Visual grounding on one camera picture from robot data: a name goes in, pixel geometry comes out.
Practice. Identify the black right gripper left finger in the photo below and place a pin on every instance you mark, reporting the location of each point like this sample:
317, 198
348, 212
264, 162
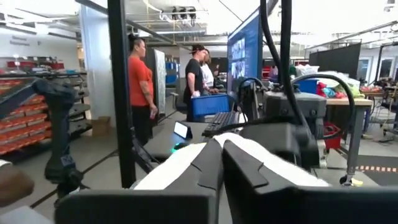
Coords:
140, 208

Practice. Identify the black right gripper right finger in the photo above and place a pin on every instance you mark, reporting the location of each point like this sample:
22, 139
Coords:
311, 205

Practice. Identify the plain white towel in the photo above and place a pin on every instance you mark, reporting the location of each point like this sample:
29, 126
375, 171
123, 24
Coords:
174, 168

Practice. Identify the grey operator desk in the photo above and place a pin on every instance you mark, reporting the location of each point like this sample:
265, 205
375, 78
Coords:
161, 146

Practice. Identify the red plastic bin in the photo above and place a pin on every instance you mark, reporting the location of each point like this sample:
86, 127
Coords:
332, 137

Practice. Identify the black computer mouse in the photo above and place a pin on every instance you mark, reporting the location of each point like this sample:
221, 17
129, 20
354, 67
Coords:
179, 147

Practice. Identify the small tablet on stand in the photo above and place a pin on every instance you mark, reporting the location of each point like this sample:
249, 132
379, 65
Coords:
183, 130

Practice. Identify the cardboard box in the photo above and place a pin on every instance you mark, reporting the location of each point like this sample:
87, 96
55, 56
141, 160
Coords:
101, 126

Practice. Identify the wooden work table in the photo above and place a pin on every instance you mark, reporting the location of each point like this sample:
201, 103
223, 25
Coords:
348, 102

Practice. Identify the colourful cloth pile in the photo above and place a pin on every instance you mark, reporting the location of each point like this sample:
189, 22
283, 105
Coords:
335, 90

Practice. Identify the black keyboard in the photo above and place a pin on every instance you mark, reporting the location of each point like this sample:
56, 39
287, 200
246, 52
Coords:
220, 123

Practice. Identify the blue plastic crate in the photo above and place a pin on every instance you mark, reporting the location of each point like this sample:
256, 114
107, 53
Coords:
210, 105

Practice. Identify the person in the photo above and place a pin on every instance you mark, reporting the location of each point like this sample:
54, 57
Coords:
194, 77
209, 74
140, 77

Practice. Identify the shelf rack with red bins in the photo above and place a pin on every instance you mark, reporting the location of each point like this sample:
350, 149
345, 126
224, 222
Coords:
28, 124

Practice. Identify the black partition panel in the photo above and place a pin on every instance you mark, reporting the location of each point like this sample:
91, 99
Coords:
335, 60

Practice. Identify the blue screen monitor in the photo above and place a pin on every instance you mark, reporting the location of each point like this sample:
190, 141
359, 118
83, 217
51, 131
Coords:
245, 53

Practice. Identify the black frame post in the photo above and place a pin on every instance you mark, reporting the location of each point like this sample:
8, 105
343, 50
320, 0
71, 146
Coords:
121, 93

